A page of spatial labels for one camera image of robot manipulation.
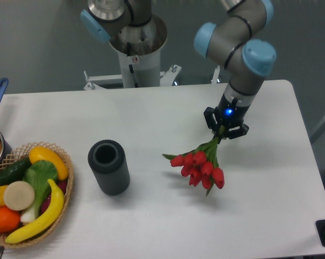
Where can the yellow banana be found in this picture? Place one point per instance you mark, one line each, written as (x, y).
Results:
(43, 221)

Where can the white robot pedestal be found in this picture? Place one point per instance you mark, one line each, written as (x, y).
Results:
(138, 50)

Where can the dark grey ribbed vase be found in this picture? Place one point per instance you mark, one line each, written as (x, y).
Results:
(107, 160)

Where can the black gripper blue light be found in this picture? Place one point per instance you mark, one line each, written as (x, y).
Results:
(227, 114)

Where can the beige round disc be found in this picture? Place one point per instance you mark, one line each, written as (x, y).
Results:
(19, 195)

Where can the woven wicker basket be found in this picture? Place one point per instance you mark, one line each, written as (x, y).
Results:
(21, 153)

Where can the green bok choy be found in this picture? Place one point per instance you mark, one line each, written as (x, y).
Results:
(37, 176)

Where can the red tulip bouquet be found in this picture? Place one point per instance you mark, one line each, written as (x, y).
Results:
(201, 164)

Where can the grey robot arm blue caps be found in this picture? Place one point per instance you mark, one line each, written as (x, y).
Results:
(231, 45)

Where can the orange fruit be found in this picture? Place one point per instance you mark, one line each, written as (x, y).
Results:
(9, 220)

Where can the green cucumber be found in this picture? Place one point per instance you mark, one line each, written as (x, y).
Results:
(14, 172)

